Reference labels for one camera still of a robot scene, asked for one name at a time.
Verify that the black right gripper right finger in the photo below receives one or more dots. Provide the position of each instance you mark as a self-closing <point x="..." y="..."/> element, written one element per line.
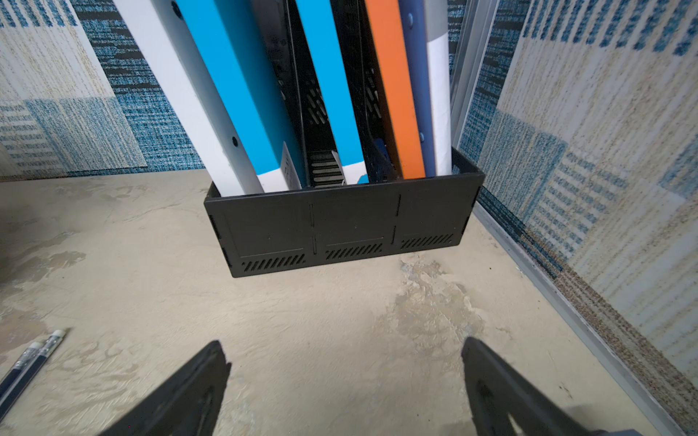
<point x="499" y="397"/>

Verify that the orange binder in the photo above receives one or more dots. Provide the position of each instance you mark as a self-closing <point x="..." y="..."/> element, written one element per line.
<point x="397" y="105"/>

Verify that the dark blue binder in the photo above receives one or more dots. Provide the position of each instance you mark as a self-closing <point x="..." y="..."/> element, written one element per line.
<point x="412" y="13"/>

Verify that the light blue binder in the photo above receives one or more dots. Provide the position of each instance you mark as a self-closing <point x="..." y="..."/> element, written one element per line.
<point x="231" y="45"/>
<point x="318" y="24"/>

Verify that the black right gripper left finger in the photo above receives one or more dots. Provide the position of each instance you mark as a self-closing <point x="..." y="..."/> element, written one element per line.
<point x="187" y="403"/>

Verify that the black plastic file organizer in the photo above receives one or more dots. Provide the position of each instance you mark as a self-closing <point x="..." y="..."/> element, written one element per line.
<point x="268" y="233"/>

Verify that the dark blue pencil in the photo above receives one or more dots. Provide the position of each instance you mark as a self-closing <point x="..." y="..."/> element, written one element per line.
<point x="49" y="346"/>
<point x="26" y="357"/>

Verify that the white binder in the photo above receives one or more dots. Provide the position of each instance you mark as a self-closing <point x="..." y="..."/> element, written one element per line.
<point x="169" y="49"/>

